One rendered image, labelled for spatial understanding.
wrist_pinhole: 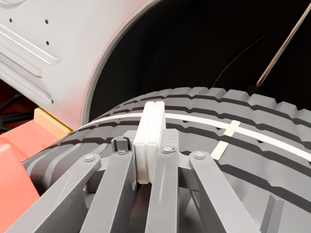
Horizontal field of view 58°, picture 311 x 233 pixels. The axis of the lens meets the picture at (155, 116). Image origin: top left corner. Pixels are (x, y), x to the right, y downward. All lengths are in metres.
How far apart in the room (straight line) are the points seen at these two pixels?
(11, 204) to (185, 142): 0.14
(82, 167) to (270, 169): 0.14
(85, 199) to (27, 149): 0.70
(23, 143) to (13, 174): 0.64
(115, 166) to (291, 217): 0.11
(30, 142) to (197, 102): 0.64
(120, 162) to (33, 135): 0.76
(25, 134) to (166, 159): 0.78
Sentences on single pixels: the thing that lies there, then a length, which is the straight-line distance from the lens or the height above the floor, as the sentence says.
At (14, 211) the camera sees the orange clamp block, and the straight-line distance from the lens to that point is 0.24.
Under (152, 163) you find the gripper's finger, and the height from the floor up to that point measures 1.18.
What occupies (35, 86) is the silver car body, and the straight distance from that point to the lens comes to 0.88.
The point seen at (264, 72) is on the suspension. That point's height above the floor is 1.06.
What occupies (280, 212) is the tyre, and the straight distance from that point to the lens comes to 0.20.
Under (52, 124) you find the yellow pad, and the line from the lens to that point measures 0.88.
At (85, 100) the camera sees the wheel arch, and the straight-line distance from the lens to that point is 0.75.
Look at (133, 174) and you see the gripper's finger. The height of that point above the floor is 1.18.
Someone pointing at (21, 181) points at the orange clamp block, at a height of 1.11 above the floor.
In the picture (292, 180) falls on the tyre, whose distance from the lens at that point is 0.23.
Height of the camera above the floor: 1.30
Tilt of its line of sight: 34 degrees down
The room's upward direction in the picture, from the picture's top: 21 degrees clockwise
